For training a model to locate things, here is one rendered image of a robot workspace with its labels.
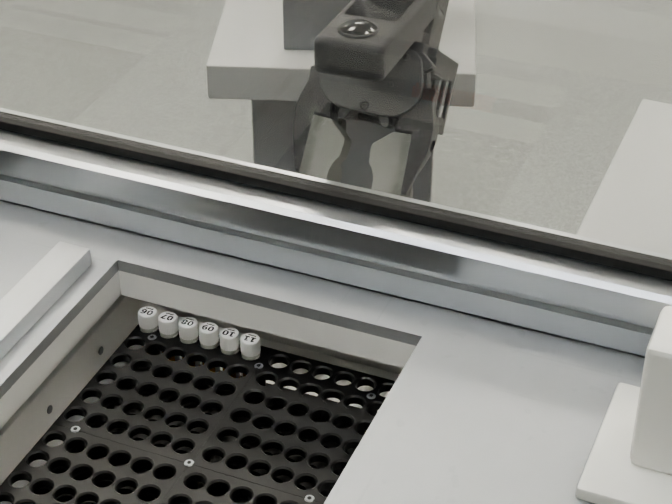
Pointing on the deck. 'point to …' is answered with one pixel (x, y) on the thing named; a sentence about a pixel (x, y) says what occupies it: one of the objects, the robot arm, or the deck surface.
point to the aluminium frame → (339, 237)
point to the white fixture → (636, 434)
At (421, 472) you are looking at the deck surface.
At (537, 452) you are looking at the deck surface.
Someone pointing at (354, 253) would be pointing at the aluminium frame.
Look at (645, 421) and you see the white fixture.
